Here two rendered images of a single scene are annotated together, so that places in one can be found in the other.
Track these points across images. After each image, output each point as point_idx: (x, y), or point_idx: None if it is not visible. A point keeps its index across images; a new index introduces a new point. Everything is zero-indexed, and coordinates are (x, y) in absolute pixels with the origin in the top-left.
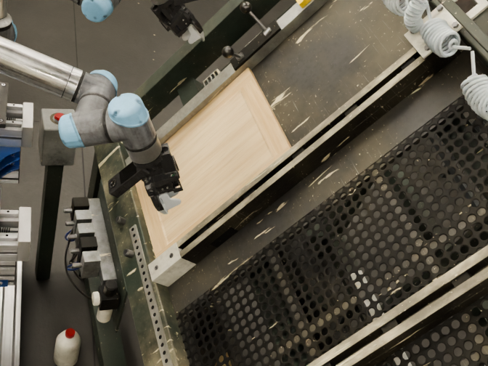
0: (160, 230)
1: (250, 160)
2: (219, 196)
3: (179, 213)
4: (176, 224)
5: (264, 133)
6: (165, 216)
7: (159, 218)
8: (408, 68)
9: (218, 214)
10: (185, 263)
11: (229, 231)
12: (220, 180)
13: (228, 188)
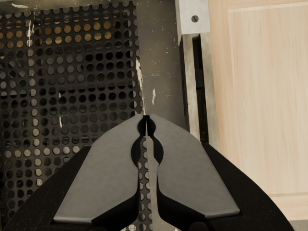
0: (256, 2)
1: (262, 167)
2: (243, 107)
3: (261, 40)
4: (248, 30)
5: (286, 199)
6: (273, 15)
7: (275, 5)
8: None
9: (206, 112)
10: (179, 35)
11: (184, 109)
12: (265, 115)
13: (245, 123)
